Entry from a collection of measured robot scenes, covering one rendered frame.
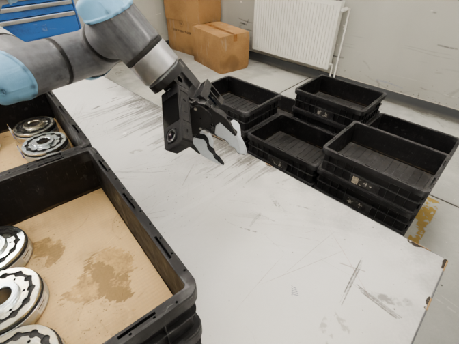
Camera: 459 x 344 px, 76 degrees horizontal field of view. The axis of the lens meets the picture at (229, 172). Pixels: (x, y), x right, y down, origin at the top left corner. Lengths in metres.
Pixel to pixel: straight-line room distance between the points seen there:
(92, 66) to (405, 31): 2.82
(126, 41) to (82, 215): 0.35
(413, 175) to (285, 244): 0.83
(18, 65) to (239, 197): 0.56
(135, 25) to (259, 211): 0.51
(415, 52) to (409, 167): 1.80
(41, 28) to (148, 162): 2.07
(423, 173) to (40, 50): 1.36
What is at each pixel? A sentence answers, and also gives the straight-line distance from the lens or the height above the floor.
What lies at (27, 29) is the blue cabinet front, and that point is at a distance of 2.87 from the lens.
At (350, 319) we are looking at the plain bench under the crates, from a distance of 0.66.
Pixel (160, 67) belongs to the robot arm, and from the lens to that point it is 0.51.
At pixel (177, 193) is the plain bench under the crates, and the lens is 0.84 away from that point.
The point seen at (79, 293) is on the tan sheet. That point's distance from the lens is 0.55.
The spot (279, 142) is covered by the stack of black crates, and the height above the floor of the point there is 0.38.
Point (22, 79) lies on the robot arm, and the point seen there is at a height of 1.11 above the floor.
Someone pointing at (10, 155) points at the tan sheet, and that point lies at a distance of 0.92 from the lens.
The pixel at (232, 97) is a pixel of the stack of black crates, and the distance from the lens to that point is 1.83.
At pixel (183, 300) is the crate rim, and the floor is 0.93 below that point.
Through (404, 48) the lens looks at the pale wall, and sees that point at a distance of 3.15.
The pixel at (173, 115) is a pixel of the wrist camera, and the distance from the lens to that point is 0.50.
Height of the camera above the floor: 1.27
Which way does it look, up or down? 40 degrees down
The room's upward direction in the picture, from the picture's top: straight up
